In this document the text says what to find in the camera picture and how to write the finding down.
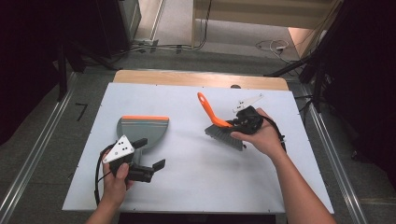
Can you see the white table mat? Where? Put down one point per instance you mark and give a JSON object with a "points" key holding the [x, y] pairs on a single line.
{"points": [[193, 174]]}

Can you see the grey metal cabinet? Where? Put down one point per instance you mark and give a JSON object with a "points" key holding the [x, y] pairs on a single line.
{"points": [[130, 15]]}

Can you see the dark round table grommet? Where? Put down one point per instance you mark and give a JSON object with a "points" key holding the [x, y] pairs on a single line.
{"points": [[235, 86]]}

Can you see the person's right hand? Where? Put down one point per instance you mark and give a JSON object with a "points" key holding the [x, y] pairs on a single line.
{"points": [[266, 138]]}

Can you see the black curtain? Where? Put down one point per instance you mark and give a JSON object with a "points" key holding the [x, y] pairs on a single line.
{"points": [[367, 62], [25, 46]]}

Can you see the black stand leg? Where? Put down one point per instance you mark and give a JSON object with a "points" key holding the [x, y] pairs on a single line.
{"points": [[319, 90], [289, 67], [62, 77]]}

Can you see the grey power strip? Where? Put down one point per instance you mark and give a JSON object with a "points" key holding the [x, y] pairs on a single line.
{"points": [[144, 42]]}

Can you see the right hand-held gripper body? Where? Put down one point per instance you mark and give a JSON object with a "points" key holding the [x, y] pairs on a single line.
{"points": [[250, 119]]}

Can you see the person's left hand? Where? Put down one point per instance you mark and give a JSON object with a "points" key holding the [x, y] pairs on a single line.
{"points": [[113, 188]]}

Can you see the aluminium floor rail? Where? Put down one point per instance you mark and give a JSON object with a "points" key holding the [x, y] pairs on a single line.
{"points": [[339, 168], [31, 161]]}

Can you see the beige wooden shelf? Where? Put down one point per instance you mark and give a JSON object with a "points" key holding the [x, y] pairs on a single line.
{"points": [[264, 15]]}

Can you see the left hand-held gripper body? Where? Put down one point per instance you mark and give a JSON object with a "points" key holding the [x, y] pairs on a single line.
{"points": [[120, 149]]}

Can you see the grey dustpan with orange edge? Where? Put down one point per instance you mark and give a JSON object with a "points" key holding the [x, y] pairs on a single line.
{"points": [[146, 130]]}

